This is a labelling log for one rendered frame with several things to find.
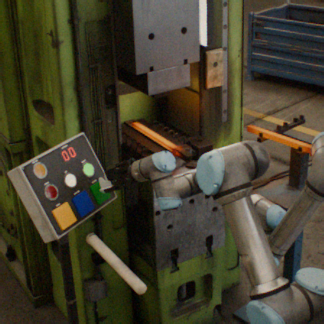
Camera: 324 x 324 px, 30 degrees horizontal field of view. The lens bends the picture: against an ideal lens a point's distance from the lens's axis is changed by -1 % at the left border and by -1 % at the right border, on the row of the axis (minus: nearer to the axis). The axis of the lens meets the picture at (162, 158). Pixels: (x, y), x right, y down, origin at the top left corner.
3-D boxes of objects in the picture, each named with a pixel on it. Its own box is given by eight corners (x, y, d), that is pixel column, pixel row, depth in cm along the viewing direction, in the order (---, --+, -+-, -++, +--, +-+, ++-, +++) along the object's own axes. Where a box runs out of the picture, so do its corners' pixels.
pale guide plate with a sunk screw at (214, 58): (223, 85, 279) (223, 48, 272) (207, 89, 275) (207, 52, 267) (220, 84, 280) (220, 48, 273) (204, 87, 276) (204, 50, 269)
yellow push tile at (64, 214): (77, 220, 217) (67, 201, 216) (63, 230, 211) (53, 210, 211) (74, 221, 218) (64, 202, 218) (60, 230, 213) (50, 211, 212)
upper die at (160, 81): (190, 85, 254) (189, 63, 250) (148, 95, 245) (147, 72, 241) (139, 62, 286) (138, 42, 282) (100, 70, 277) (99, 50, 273)
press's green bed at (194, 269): (223, 322, 311) (224, 244, 291) (160, 351, 294) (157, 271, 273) (165, 269, 354) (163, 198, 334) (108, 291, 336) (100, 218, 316)
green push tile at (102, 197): (111, 196, 232) (102, 178, 231) (99, 204, 226) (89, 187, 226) (108, 197, 233) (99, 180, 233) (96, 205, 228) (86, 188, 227)
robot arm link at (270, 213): (272, 235, 212) (273, 214, 208) (252, 221, 220) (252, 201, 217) (288, 228, 216) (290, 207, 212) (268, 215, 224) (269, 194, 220)
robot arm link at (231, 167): (320, 322, 166) (249, 136, 172) (278, 344, 159) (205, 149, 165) (293, 323, 176) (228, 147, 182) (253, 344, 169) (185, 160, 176)
